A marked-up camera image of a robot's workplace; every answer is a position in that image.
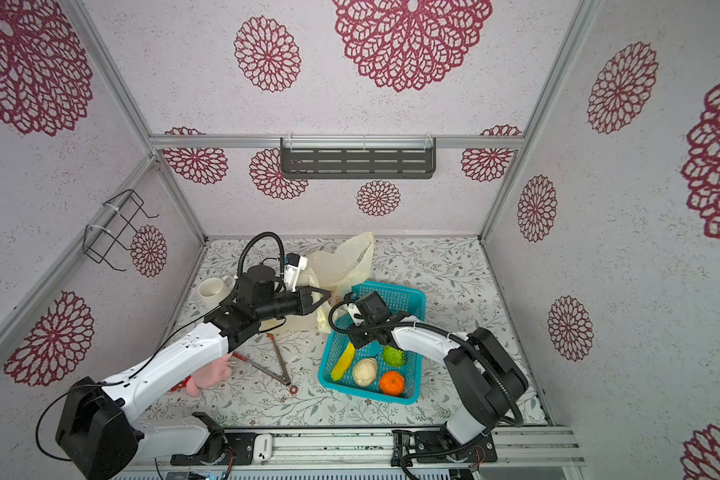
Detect pink plush toy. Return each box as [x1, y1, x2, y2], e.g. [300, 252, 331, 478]
[170, 353, 233, 398]

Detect cream plastic bag orange print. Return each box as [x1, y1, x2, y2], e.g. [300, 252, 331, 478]
[286, 232, 375, 334]

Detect red metal kitchen tongs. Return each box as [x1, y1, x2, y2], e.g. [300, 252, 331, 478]
[230, 333, 299, 396]

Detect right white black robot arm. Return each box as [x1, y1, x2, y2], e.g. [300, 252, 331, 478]
[328, 291, 528, 450]

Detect teal plastic basket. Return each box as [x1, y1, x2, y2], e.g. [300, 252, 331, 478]
[318, 281, 426, 405]

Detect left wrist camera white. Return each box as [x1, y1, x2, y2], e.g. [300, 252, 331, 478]
[283, 253, 308, 292]

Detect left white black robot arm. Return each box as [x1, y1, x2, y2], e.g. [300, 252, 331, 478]
[55, 251, 331, 479]

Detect yellow banana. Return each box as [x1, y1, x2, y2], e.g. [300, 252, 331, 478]
[330, 342, 356, 382]

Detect large orange fruit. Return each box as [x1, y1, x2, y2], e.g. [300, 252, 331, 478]
[379, 371, 406, 397]

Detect black wire wall rack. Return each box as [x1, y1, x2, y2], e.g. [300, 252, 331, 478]
[81, 189, 159, 272]

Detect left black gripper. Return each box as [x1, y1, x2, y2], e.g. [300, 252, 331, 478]
[257, 285, 332, 323]

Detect beige pear fruit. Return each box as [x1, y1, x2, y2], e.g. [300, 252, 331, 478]
[352, 358, 378, 388]

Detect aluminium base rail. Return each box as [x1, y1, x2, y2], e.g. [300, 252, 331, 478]
[117, 427, 586, 479]

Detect green bumpy fruit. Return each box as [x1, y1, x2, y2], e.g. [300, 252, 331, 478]
[381, 345, 406, 368]

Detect white ceramic mug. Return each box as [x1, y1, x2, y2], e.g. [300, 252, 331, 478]
[197, 275, 234, 305]

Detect grey wall shelf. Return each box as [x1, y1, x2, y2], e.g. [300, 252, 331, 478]
[280, 136, 437, 180]

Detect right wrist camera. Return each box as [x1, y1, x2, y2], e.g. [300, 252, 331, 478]
[346, 291, 392, 326]

